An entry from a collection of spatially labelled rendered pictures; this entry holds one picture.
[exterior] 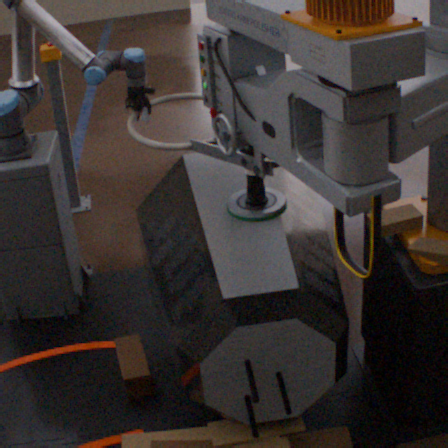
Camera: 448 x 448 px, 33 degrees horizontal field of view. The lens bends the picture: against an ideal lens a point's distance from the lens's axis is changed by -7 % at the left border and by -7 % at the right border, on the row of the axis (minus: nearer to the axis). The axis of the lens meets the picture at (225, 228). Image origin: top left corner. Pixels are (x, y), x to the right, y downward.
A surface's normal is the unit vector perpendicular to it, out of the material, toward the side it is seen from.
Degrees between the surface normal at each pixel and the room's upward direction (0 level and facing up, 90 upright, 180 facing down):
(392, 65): 90
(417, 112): 90
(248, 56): 90
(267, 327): 90
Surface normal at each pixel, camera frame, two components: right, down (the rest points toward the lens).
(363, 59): 0.44, 0.42
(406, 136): 0.69, 0.32
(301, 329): 0.12, 0.49
